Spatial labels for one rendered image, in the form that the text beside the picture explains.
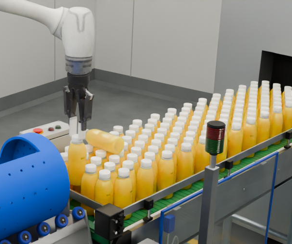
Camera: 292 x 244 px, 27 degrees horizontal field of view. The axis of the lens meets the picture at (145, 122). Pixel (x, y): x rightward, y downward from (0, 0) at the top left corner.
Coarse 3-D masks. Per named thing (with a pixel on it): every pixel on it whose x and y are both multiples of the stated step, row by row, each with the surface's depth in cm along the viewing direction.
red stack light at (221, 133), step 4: (208, 128) 202; (212, 128) 201; (224, 128) 202; (208, 132) 202; (212, 132) 201; (216, 132) 201; (220, 132) 201; (224, 132) 203; (208, 136) 202; (212, 136) 201; (216, 136) 201; (220, 136) 202; (224, 136) 203
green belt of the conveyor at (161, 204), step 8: (272, 144) 287; (280, 144) 288; (256, 152) 276; (264, 152) 277; (248, 160) 267; (232, 168) 258; (240, 168) 258; (192, 184) 241; (200, 184) 241; (176, 192) 234; (184, 192) 234; (192, 192) 234; (72, 200) 223; (160, 200) 226; (168, 200) 227; (176, 200) 227; (72, 208) 217; (152, 208) 220; (160, 208) 221; (88, 216) 212; (136, 216) 214; (144, 216) 214; (128, 224) 208; (96, 240) 206; (104, 240) 203
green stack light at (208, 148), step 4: (208, 140) 203; (212, 140) 202; (216, 140) 202; (220, 140) 202; (208, 144) 203; (212, 144) 202; (216, 144) 202; (220, 144) 203; (204, 148) 206; (208, 148) 204; (212, 148) 203; (216, 148) 203; (220, 148) 203; (208, 152) 204; (212, 152) 203; (216, 152) 203; (220, 152) 204
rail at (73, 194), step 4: (72, 192) 213; (76, 192) 212; (72, 196) 213; (76, 196) 212; (80, 196) 210; (84, 196) 209; (76, 200) 212; (80, 200) 211; (84, 200) 209; (88, 200) 208; (92, 200) 206; (84, 204) 210; (88, 204) 208; (92, 204) 207; (96, 204) 205; (100, 204) 204; (92, 208) 207; (96, 208) 206
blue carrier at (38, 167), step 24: (24, 144) 198; (48, 144) 188; (0, 168) 173; (24, 168) 178; (48, 168) 183; (0, 192) 170; (24, 192) 175; (48, 192) 182; (0, 216) 170; (24, 216) 178; (48, 216) 189
